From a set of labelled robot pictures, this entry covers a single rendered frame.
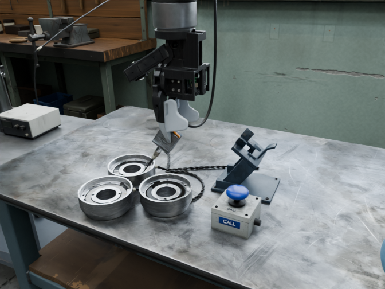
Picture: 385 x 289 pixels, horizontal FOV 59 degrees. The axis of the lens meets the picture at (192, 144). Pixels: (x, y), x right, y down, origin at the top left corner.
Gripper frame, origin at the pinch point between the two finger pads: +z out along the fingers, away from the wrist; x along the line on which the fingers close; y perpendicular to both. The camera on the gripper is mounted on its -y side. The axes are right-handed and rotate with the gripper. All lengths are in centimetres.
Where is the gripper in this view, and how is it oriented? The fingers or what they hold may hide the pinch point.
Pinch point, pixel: (169, 133)
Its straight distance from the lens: 68.8
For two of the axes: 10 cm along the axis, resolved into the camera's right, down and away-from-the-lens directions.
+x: 4.2, -3.9, 8.2
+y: 9.1, 1.6, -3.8
